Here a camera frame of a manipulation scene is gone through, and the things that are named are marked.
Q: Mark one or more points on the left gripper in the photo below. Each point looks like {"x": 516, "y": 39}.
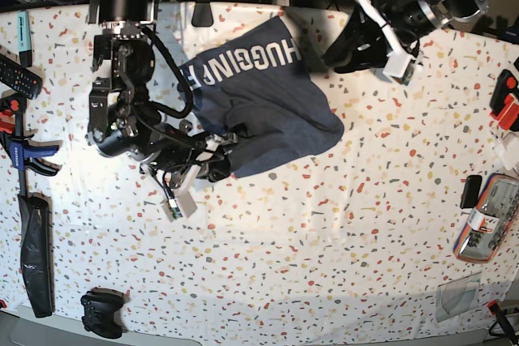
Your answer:
{"x": 369, "y": 41}

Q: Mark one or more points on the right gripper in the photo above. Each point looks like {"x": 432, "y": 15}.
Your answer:
{"x": 175, "y": 170}

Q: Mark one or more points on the blue T-shirt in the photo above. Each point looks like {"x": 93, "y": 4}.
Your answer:
{"x": 257, "y": 87}

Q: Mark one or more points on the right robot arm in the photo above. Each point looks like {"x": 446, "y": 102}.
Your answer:
{"x": 124, "y": 120}

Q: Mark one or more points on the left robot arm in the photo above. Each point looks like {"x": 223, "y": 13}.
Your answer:
{"x": 421, "y": 17}

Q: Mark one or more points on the red and black tool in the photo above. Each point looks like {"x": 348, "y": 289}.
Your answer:
{"x": 504, "y": 99}

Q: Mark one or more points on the white adapter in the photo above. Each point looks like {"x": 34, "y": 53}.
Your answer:
{"x": 507, "y": 150}

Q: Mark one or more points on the black game controller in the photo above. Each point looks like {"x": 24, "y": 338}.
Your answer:
{"x": 99, "y": 314}

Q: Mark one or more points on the small black box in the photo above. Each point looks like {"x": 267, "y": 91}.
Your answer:
{"x": 470, "y": 194}

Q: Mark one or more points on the black plastic bag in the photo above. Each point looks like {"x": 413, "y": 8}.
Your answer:
{"x": 34, "y": 254}

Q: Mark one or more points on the blue bar clamp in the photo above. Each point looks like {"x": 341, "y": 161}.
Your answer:
{"x": 15, "y": 143}

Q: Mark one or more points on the black remote control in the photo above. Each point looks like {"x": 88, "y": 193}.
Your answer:
{"x": 19, "y": 79}

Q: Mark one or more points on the transparent pencil case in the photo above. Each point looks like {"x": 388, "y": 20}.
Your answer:
{"x": 489, "y": 221}

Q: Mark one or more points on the mint highlighter pen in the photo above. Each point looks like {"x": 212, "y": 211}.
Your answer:
{"x": 24, "y": 39}

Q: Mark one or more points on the clear plastic sleeve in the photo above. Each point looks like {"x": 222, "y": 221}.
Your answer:
{"x": 457, "y": 297}

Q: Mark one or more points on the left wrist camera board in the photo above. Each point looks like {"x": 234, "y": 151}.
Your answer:
{"x": 408, "y": 74}

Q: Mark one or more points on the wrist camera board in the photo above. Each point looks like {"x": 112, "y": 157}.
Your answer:
{"x": 172, "y": 209}
{"x": 408, "y": 74}

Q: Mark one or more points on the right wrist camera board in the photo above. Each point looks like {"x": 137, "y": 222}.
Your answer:
{"x": 172, "y": 209}

